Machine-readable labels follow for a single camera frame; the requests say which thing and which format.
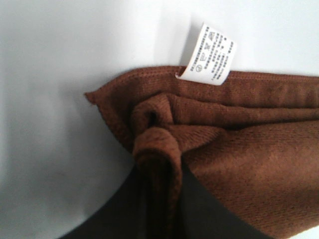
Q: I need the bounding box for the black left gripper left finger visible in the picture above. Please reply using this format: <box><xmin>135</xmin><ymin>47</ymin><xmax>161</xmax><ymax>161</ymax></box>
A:
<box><xmin>66</xmin><ymin>167</ymin><xmax>147</xmax><ymax>239</ymax></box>

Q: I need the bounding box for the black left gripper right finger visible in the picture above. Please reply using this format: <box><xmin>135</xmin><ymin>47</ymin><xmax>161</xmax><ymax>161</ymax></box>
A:
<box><xmin>180</xmin><ymin>166</ymin><xmax>252</xmax><ymax>239</ymax></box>

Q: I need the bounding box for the brown towel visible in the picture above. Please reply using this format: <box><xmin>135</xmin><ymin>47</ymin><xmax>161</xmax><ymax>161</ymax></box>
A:
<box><xmin>85</xmin><ymin>66</ymin><xmax>319</xmax><ymax>239</ymax></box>

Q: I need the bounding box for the white towel care label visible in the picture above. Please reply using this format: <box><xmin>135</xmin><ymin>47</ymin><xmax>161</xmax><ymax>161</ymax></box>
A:
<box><xmin>175</xmin><ymin>23</ymin><xmax>237</xmax><ymax>86</ymax></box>

